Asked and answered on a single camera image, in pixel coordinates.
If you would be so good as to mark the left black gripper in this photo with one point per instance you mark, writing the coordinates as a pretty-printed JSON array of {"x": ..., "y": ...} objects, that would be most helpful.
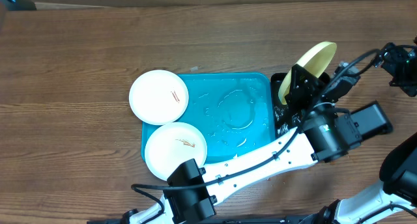
[{"x": 300, "y": 95}]

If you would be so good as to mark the black rectangular tray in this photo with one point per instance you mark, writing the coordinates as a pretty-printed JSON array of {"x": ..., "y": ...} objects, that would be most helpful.
[{"x": 283, "y": 122}]

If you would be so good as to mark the dark object top left corner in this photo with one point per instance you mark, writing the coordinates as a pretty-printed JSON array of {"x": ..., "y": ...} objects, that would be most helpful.
[{"x": 13, "y": 5}]

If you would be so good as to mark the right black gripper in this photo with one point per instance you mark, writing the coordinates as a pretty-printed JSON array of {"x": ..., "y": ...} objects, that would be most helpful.
[{"x": 397, "y": 56}]

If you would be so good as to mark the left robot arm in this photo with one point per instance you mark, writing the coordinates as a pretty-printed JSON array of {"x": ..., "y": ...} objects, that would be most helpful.
[{"x": 323, "y": 134}]

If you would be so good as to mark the white plate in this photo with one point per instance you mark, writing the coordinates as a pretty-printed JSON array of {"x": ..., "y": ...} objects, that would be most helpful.
[
  {"x": 172, "y": 144},
  {"x": 158, "y": 97}
]

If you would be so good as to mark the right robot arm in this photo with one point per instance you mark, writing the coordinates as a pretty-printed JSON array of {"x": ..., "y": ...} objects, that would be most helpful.
[{"x": 396, "y": 189}]

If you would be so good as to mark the teal plastic tray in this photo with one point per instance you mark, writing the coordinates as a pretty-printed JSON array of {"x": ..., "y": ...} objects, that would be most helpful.
[{"x": 233, "y": 111}]

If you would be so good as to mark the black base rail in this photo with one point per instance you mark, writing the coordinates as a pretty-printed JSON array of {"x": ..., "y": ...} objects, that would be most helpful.
[{"x": 279, "y": 220}]

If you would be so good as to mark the yellow green plate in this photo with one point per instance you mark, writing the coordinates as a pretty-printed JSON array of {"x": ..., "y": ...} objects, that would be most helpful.
[{"x": 315, "y": 61}]

